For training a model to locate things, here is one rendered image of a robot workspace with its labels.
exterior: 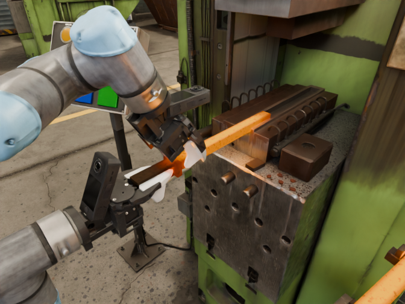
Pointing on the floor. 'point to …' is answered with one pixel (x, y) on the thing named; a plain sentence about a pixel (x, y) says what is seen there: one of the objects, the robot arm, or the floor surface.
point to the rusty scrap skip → (164, 13)
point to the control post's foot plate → (134, 254)
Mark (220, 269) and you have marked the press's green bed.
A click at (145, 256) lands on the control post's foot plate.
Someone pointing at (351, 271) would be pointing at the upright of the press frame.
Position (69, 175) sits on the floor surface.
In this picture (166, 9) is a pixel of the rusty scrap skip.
